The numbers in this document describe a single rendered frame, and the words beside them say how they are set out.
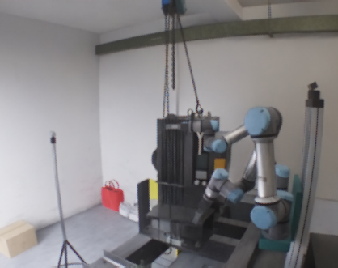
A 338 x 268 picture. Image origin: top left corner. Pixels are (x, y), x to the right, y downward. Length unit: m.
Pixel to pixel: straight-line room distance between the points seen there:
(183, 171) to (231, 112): 1.24
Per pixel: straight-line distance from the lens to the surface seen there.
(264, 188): 1.10
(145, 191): 2.24
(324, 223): 3.08
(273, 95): 2.86
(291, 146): 2.88
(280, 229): 1.28
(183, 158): 1.94
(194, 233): 1.99
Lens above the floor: 1.76
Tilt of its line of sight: 8 degrees down
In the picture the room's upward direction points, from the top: straight up
